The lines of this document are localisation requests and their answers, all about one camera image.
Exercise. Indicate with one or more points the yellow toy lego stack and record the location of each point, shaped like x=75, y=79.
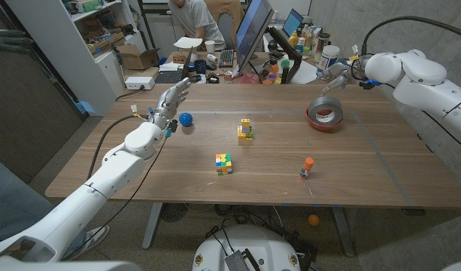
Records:
x=245, y=131

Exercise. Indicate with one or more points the laptop with blue screen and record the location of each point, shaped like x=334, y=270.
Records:
x=292, y=22

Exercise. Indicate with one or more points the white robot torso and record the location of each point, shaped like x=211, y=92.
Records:
x=245, y=244

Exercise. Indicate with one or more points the standing person in jeans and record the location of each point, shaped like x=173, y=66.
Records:
x=12, y=203

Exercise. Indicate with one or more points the black floor fan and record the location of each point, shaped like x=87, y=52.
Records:
x=173, y=212

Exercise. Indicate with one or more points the dark open laptop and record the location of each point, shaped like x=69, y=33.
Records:
x=170, y=77

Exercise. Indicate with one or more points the blue spiky ball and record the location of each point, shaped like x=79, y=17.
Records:
x=185, y=119

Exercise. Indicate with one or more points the black computer monitor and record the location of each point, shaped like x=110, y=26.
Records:
x=252, y=32

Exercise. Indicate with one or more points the yellow bottle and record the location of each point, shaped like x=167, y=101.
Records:
x=293, y=39

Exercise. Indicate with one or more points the colourful puzzle cube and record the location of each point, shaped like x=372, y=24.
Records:
x=223, y=164

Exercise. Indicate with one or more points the grey duct tape roll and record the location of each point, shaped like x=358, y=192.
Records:
x=314, y=107

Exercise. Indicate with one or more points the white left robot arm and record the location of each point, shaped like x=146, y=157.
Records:
x=110, y=173

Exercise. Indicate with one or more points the white wipes canister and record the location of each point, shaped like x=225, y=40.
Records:
x=327, y=60

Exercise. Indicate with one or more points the small orange ball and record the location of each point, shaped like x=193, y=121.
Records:
x=275, y=69

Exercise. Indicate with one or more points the black keyboard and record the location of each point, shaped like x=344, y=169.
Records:
x=226, y=58

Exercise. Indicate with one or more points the white box device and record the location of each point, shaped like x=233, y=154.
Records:
x=140, y=83

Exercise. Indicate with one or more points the green ball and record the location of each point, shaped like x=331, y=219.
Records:
x=285, y=63

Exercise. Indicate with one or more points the seated person grey shirt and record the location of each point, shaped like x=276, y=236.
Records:
x=200, y=22

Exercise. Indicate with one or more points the black teleoperation glove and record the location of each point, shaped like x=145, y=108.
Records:
x=8, y=41

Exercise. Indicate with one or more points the white shelf unit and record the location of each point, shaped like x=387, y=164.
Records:
x=79, y=56

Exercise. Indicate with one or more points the orange glue stick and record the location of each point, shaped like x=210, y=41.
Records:
x=306, y=169

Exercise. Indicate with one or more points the dark mug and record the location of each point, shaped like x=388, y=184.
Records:
x=200, y=67

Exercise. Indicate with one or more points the open cardboard box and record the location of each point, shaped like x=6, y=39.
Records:
x=140, y=58

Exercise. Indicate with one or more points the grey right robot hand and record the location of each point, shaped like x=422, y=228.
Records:
x=344, y=71

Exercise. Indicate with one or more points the grey table leg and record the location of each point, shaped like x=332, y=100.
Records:
x=152, y=226
x=343, y=233

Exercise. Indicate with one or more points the red bowl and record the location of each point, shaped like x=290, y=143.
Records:
x=324, y=128

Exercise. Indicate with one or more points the white cup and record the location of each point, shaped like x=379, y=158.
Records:
x=210, y=46

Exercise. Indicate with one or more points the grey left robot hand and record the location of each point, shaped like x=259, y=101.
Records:
x=170, y=102

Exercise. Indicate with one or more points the tan office chair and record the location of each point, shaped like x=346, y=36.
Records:
x=226, y=19

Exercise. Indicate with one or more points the white plate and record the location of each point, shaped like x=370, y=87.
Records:
x=187, y=42

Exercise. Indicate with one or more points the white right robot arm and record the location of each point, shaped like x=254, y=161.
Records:
x=422, y=83

